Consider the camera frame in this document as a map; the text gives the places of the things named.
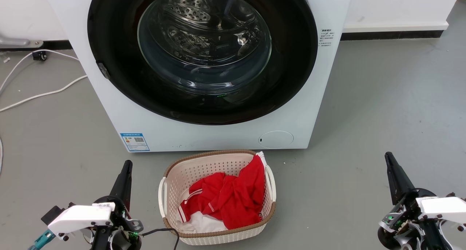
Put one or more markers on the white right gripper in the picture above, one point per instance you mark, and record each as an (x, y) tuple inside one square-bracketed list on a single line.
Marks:
[(440, 206)]

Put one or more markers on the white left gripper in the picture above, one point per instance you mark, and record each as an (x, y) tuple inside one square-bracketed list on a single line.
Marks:
[(83, 217)]

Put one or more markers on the black round glass washer door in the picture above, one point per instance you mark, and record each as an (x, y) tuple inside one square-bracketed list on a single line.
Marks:
[(109, 35)]

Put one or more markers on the white front-load washing machine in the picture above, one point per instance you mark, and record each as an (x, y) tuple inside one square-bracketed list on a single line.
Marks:
[(218, 135)]

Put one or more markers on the blue energy label sticker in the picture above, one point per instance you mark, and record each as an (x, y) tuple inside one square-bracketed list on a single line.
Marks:
[(135, 142)]

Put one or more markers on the beige plastic laundry basket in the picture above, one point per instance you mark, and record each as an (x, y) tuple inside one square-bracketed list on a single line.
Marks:
[(182, 173)]

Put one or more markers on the red garment with white stripes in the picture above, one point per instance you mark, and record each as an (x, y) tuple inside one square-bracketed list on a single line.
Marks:
[(236, 202)]

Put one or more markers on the round white filter cover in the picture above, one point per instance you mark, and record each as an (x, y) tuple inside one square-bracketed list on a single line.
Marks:
[(276, 139)]

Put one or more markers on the small black floor plug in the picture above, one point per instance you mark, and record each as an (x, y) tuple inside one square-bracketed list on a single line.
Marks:
[(39, 55)]

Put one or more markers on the stainless steel washer drum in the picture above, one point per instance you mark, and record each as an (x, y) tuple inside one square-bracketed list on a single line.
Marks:
[(204, 28)]

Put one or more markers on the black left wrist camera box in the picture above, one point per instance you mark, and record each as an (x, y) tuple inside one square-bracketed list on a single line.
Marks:
[(54, 213)]

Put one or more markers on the teal left camera connector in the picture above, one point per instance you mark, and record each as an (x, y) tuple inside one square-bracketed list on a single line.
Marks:
[(40, 240)]

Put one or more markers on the grey metal floor bracket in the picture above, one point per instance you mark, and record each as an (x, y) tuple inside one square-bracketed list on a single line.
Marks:
[(16, 42)]

